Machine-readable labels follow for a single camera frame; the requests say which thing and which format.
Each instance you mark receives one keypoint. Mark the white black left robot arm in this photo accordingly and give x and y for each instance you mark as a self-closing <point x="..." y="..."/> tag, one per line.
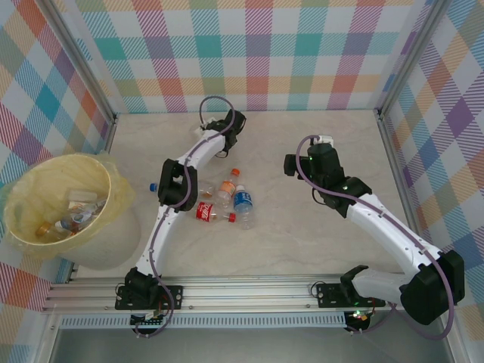
<point x="155" y="242"/>

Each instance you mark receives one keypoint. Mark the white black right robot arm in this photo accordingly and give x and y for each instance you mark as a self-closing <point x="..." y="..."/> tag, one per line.
<point x="389" y="234"/>

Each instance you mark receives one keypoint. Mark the round white waste bin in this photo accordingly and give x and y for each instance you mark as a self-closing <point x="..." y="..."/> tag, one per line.
<point x="109" y="246"/>

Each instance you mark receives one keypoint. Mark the clear bottle with orange label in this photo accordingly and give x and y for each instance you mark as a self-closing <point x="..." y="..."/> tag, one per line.
<point x="226" y="188"/>

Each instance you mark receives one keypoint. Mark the capless clear bottle blue label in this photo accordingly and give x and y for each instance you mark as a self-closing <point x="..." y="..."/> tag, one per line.
<point x="244" y="200"/>

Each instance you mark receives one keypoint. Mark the red label cola bottle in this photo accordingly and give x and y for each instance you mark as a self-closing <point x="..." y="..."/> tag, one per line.
<point x="205" y="211"/>

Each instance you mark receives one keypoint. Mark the aluminium right table edge rail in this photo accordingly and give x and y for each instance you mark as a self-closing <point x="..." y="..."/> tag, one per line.
<point x="401" y="181"/>

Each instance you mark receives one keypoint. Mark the aluminium table edge rail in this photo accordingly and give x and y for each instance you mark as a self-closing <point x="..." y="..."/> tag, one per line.
<point x="401" y="181"/>
<point x="109" y="132"/>

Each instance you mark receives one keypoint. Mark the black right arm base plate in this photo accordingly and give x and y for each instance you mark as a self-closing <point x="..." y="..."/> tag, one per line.
<point x="329" y="295"/>

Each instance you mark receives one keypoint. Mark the aluminium left table edge rail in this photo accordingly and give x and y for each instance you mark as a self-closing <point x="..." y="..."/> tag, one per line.
<point x="109" y="132"/>

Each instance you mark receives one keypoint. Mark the aluminium right frame post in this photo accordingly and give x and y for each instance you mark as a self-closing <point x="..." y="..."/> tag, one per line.
<point x="411" y="56"/>

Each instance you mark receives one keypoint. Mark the aluminium frame post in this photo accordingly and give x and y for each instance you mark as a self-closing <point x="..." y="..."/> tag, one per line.
<point x="411" y="56"/>
<point x="83" y="64"/>

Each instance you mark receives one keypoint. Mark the aluminium mounting rail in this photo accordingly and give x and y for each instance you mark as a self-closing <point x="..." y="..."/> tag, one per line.
<point x="246" y="291"/>

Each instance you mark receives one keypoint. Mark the aluminium left frame post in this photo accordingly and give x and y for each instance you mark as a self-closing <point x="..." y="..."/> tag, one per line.
<point x="83" y="64"/>

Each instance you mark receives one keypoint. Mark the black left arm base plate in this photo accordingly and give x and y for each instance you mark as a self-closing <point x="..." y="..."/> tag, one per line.
<point x="174" y="296"/>

